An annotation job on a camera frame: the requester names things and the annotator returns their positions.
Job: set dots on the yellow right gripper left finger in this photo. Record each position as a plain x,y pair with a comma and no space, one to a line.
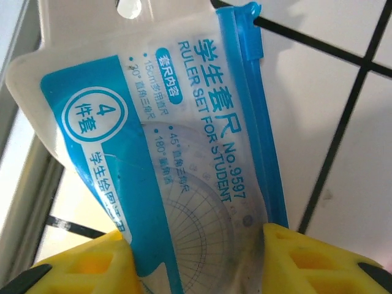
92,266

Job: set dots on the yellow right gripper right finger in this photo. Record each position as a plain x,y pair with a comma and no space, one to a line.
312,266

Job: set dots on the blue ruler set pouch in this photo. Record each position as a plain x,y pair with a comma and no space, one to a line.
199,137

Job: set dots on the clear plastic protractor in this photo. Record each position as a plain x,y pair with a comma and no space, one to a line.
199,220

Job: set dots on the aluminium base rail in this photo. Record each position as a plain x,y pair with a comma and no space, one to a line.
24,190

